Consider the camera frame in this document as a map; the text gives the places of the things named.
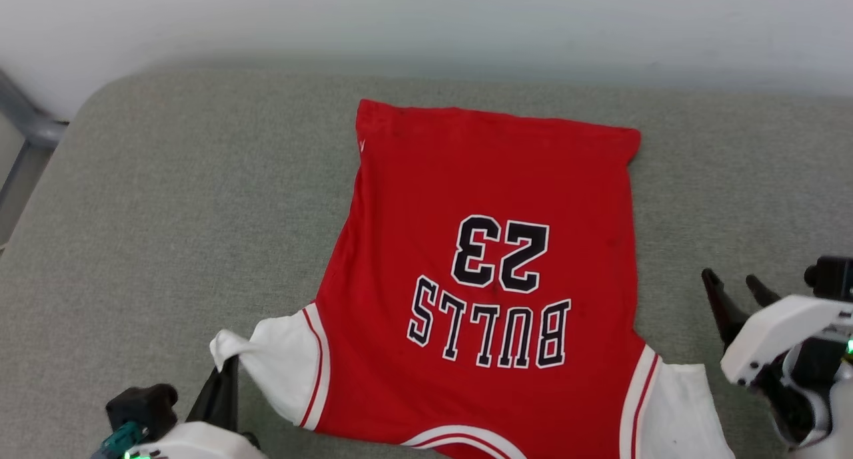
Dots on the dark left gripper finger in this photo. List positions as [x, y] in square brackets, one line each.
[220, 399]

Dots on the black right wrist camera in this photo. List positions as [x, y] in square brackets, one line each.
[833, 279]

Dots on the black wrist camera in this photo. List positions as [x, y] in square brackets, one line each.
[143, 406]
[833, 279]

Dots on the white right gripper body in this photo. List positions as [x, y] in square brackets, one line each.
[780, 329]

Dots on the red white basketball jersey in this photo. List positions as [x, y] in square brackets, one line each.
[493, 179]

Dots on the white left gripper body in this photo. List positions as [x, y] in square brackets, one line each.
[200, 446]

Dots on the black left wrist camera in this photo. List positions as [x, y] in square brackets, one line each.
[143, 406]

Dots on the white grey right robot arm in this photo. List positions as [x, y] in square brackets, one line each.
[843, 406]

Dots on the grey metal frame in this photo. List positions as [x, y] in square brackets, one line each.
[33, 129]

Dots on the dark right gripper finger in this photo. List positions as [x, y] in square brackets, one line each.
[726, 319]
[763, 294]

